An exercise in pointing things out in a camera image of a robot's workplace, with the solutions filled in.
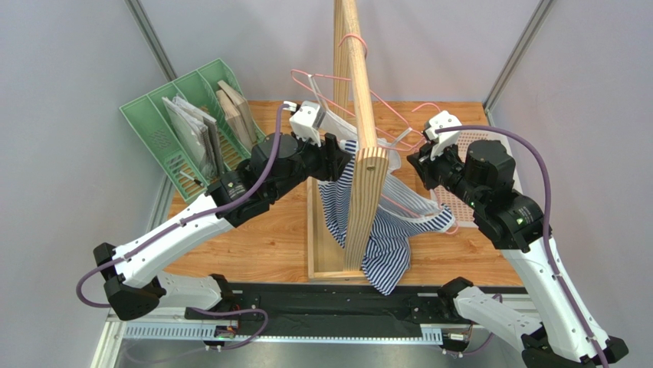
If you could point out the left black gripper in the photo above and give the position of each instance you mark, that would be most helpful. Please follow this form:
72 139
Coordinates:
329 169

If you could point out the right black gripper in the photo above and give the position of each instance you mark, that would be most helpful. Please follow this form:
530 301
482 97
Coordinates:
421 162

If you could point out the white tank top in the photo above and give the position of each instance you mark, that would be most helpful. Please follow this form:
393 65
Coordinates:
337 125

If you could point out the blue striped tank top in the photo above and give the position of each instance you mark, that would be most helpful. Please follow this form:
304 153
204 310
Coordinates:
384 263

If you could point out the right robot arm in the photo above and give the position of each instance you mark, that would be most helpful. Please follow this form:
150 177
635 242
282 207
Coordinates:
563 334

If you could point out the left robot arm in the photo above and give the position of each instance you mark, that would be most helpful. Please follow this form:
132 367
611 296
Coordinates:
135 281

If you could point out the white plastic basket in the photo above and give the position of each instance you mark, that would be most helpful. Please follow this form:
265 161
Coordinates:
489 174

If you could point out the wooden clothes rack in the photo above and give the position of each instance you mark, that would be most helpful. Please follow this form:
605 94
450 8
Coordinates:
326 260

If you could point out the brown notebooks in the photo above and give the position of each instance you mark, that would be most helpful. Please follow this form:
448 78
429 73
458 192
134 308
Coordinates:
237 114

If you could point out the grey plastic-wrapped booklets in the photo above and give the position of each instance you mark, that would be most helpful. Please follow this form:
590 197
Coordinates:
198 133

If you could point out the green file organizer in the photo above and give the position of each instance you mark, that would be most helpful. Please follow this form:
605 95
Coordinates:
149 119

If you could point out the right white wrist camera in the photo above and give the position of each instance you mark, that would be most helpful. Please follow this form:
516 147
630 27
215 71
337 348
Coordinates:
435 134

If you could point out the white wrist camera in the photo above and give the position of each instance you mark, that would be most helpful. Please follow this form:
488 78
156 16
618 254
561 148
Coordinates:
435 134
305 120

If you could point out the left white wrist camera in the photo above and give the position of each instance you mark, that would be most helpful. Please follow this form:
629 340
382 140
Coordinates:
305 120

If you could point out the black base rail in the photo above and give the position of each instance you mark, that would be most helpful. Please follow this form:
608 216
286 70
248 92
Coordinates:
313 313

